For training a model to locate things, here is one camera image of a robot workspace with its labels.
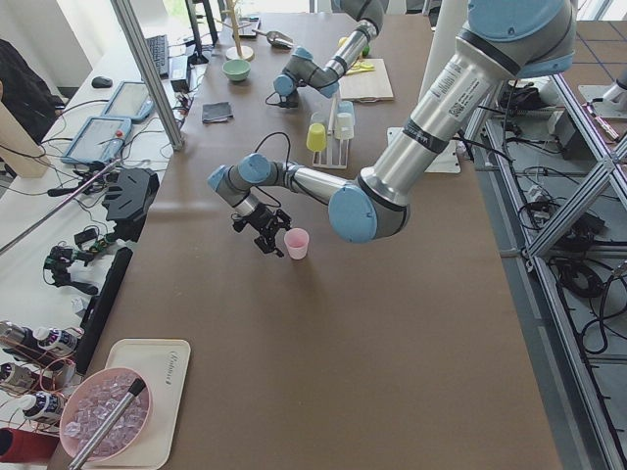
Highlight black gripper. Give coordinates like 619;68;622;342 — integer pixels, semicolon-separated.
232;205;292;258

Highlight pink plastic cup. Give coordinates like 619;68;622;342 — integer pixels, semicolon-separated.
284;228;310;260

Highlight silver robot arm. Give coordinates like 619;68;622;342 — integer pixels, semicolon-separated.
208;1;576;253
272;0;385;109

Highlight yellow cup on rack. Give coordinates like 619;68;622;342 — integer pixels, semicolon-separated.
306;122;327;152

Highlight cream white cup on rack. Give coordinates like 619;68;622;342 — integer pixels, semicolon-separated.
334;112;355;141

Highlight light blue cup on rack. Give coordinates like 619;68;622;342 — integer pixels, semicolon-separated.
337;101;355;115

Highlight grey folded cloth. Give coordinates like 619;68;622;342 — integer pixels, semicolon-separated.
201;102;232;123

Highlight green bowl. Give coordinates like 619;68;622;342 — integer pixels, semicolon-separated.
222;59;251;82

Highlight cream tray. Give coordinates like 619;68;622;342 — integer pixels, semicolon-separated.
84;339;191;469

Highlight bamboo cutting board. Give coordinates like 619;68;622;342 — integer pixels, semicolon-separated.
339;59;394;102

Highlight wooden mug tree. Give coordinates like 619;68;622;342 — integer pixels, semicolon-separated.
218;0;255;62

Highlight yellow plastic knife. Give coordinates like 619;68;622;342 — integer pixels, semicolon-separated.
346;63;375;75

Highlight blue teach pendant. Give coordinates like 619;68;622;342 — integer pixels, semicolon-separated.
101;80;155;123
61;117;132;165

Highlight metal scoop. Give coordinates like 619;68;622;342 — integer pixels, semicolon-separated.
253;28;294;50

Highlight metal tongs in bowl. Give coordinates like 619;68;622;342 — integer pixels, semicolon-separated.
68;378;146;470

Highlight pink bowl of ice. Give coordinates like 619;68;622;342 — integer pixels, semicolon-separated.
60;367;152;462

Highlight white wire cup rack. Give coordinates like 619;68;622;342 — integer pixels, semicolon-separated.
308;96;352;169

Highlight aluminium frame post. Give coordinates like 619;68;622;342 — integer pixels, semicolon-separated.
111;0;184;152

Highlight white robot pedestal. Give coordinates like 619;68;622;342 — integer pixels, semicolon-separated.
376;1;478;184

